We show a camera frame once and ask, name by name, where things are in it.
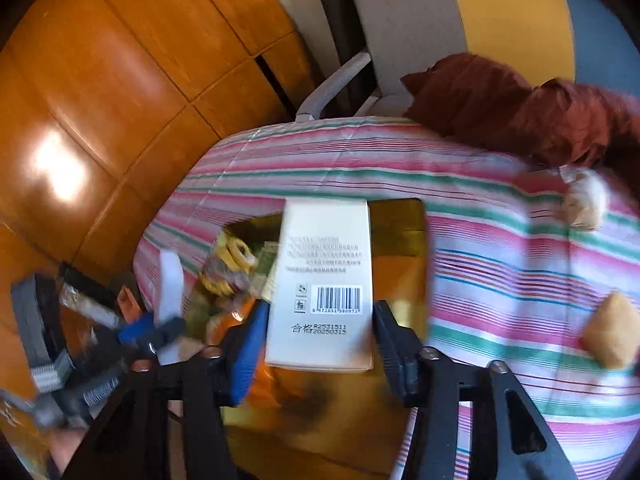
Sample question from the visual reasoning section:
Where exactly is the white bar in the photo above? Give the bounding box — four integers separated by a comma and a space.
157, 250, 186, 321

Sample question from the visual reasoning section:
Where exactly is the orange packet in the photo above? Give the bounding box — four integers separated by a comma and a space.
250, 355, 288, 408

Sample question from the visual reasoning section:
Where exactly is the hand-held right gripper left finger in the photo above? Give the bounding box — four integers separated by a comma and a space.
62, 300, 271, 480

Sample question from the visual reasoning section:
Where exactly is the maroon cloth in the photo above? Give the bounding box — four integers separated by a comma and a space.
400, 52, 640, 171

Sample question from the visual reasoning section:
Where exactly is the grey yellow blue chair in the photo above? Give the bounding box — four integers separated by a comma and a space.
295, 0, 640, 121

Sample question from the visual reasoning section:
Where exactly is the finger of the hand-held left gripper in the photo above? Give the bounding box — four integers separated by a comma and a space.
150, 315, 188, 366
117, 312, 157, 347

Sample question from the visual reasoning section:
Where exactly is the yellow tape roll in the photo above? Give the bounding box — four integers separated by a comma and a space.
200, 232, 261, 296

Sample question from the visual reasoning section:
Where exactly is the striped tablecloth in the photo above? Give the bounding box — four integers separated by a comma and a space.
134, 116, 640, 480

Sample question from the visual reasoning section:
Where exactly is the white barcode box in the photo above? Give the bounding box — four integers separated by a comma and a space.
264, 199, 376, 373

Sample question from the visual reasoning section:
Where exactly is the wooden cabinet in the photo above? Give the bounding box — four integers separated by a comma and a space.
0, 0, 321, 411

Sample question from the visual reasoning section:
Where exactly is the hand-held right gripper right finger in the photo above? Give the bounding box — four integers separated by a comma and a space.
372, 300, 581, 480

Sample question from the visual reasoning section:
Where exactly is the large yellow sponge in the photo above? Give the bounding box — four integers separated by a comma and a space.
580, 291, 640, 368

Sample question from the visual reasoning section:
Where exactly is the orange plastic tool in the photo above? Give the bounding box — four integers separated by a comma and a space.
117, 285, 143, 326

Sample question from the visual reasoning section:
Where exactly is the gold box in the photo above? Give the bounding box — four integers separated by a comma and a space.
190, 199, 433, 480

